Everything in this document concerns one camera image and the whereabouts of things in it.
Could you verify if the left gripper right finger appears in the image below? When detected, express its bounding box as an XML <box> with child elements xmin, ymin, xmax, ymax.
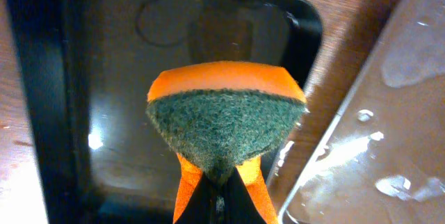
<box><xmin>222</xmin><ymin>168</ymin><xmax>266</xmax><ymax>224</ymax></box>

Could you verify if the black plastic tray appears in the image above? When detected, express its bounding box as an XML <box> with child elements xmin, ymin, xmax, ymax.
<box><xmin>6</xmin><ymin>0</ymin><xmax>323</xmax><ymax>223</ymax></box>

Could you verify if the brown translucent tray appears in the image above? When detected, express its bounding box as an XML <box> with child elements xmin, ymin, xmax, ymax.
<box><xmin>279</xmin><ymin>0</ymin><xmax>444</xmax><ymax>223</ymax></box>

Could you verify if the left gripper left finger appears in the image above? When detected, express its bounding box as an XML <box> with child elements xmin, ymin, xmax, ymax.
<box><xmin>173</xmin><ymin>174</ymin><xmax>217</xmax><ymax>224</ymax></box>

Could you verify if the orange green scrub sponge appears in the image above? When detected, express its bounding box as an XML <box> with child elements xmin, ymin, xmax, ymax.
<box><xmin>145</xmin><ymin>60</ymin><xmax>307</xmax><ymax>224</ymax></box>

